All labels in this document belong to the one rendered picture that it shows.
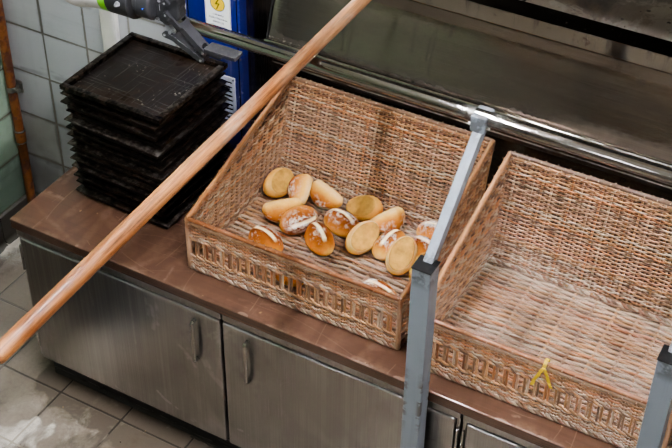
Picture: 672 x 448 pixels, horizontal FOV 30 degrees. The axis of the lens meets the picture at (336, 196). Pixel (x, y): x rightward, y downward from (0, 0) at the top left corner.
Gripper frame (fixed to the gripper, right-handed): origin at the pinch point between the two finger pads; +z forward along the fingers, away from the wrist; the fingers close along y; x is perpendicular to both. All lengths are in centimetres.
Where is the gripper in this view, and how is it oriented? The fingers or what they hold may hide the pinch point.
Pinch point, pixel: (232, 24)
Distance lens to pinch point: 235.5
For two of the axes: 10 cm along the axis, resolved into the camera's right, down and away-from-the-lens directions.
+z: 8.8, 3.1, -3.7
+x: -4.8, 5.4, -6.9
